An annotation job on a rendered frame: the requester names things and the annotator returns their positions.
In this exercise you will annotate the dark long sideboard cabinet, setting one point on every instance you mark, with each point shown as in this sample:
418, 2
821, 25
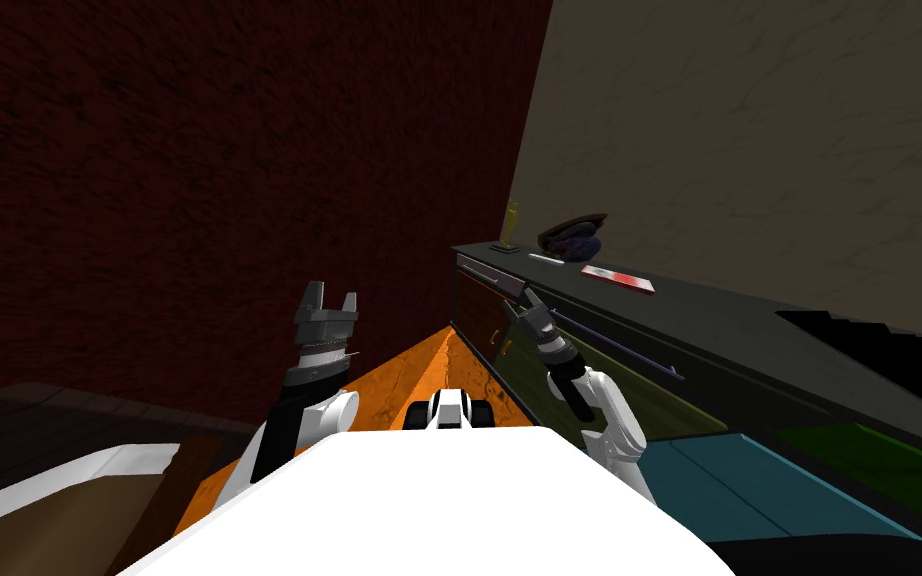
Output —
749, 344

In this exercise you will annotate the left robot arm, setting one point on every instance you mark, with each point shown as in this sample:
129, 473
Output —
301, 412

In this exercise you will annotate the gold statuette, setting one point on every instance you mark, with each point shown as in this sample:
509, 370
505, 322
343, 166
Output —
510, 228

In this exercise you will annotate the olive cabinet front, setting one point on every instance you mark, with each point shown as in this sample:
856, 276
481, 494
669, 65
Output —
653, 408

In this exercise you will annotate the green cabinet front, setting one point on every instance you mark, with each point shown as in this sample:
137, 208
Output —
885, 464

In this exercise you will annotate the small white flat bar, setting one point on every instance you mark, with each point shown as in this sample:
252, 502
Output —
546, 258

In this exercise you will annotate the teal cabinet front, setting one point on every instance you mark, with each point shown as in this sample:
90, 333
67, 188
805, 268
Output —
749, 488

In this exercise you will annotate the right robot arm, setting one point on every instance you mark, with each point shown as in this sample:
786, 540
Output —
609, 424

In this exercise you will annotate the white and brown bed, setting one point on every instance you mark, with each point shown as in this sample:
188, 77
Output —
37, 520

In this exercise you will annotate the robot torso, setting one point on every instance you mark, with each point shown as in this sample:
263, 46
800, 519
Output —
429, 504

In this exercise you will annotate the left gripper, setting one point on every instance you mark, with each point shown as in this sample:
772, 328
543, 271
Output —
325, 328

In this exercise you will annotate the grey drawer front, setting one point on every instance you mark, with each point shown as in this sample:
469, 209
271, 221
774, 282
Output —
486, 274

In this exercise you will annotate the dark blue cap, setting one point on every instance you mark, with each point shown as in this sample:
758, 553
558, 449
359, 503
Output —
573, 238

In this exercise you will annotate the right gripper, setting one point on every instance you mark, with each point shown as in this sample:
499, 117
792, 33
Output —
539, 328

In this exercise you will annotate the red book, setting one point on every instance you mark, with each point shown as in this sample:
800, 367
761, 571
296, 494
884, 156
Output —
618, 279

